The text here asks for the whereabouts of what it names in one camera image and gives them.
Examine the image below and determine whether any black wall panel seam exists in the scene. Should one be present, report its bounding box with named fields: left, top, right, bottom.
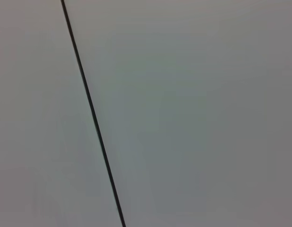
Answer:
left=60, top=0, right=127, bottom=227

